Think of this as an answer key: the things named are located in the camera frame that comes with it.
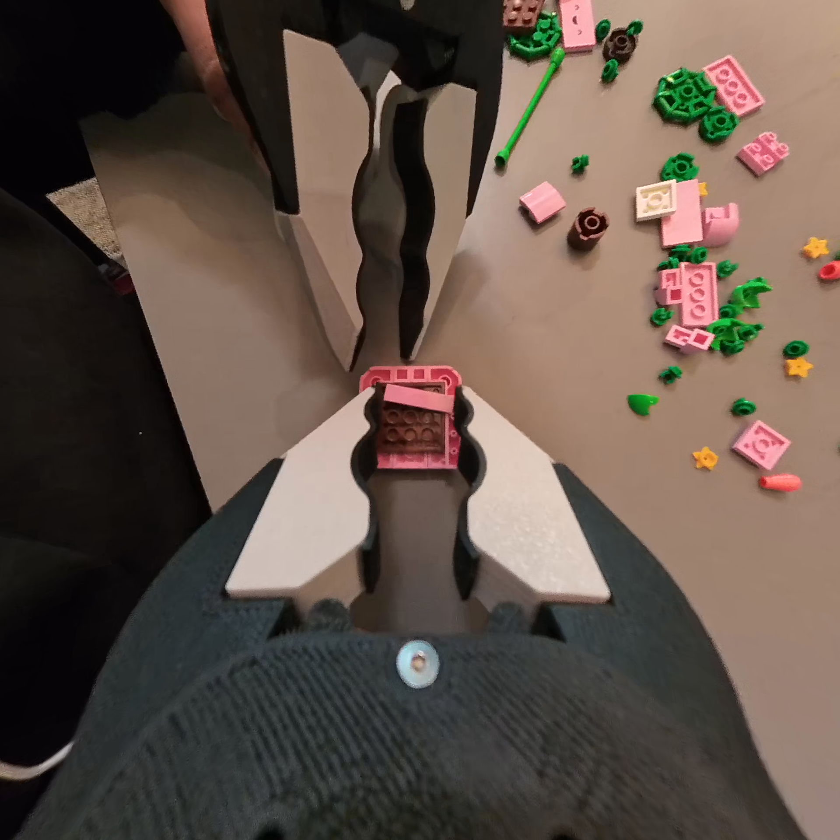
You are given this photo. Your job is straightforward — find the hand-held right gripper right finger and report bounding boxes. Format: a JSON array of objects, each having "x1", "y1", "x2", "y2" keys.
[{"x1": 453, "y1": 386, "x2": 613, "y2": 621}]

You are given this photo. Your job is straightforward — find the pink and brown brick assembly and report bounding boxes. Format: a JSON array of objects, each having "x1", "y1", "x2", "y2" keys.
[{"x1": 360, "y1": 364, "x2": 467, "y2": 471}]

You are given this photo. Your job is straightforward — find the scattered pink bricks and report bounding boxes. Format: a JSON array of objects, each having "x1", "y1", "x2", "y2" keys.
[{"x1": 518, "y1": 0, "x2": 791, "y2": 471}]

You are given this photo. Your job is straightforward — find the white cable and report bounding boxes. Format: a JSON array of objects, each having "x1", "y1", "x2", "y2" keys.
[{"x1": 0, "y1": 742, "x2": 74, "y2": 781}]

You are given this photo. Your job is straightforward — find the green rod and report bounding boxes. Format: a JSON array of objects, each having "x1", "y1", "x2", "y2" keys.
[{"x1": 495, "y1": 47, "x2": 567, "y2": 170}]

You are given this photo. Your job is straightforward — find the person's left hand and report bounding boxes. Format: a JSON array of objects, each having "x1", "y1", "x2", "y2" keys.
[{"x1": 161, "y1": 0, "x2": 257, "y2": 135}]

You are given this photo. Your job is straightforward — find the scattered green plant pieces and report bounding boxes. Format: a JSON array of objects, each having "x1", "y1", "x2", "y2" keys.
[{"x1": 505, "y1": 10, "x2": 811, "y2": 417}]

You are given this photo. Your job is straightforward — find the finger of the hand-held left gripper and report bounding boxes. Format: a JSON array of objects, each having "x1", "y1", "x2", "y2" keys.
[
  {"x1": 387, "y1": 71, "x2": 478, "y2": 363},
  {"x1": 274, "y1": 29, "x2": 383, "y2": 373}
]

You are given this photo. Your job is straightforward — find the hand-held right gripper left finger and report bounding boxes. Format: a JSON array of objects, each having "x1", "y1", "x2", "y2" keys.
[{"x1": 225, "y1": 392, "x2": 383, "y2": 621}]

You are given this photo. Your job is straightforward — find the white square tile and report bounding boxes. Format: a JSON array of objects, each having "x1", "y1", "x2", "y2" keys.
[{"x1": 635, "y1": 180, "x2": 678, "y2": 223}]

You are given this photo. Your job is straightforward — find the pink long thin plate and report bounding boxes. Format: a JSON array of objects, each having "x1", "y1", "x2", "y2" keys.
[{"x1": 382, "y1": 384, "x2": 455, "y2": 416}]

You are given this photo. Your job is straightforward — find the brown round brick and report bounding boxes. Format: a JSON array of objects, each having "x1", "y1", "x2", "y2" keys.
[{"x1": 567, "y1": 208, "x2": 611, "y2": 249}]

